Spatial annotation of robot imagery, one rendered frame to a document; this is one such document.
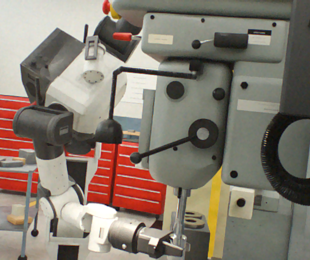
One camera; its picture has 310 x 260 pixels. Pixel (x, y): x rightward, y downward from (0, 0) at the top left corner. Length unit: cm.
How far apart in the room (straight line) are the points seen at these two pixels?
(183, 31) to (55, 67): 54
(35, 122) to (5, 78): 1058
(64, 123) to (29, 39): 1038
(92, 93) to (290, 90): 77
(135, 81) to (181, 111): 948
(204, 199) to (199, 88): 193
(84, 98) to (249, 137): 58
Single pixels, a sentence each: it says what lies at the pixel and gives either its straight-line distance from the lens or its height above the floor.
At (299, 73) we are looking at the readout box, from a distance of 75.
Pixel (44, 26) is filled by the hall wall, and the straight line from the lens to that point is 1154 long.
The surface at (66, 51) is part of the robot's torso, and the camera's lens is 146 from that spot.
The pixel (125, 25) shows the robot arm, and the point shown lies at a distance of 152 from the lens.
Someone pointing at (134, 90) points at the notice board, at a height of 187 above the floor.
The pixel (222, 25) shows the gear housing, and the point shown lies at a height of 171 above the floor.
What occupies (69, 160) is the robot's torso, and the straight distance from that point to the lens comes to 172.
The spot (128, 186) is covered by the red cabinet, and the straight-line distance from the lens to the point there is 592.
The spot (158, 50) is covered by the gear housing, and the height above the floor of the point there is 164.
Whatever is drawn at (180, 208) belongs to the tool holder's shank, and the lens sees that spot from 114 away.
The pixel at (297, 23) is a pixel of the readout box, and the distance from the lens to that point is 76.
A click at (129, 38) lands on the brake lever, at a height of 170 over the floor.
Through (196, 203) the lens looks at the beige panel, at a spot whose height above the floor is 89.
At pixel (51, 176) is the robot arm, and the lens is 140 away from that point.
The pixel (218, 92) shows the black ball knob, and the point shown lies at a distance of 99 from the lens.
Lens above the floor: 150
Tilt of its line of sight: 3 degrees down
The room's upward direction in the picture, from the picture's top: 6 degrees clockwise
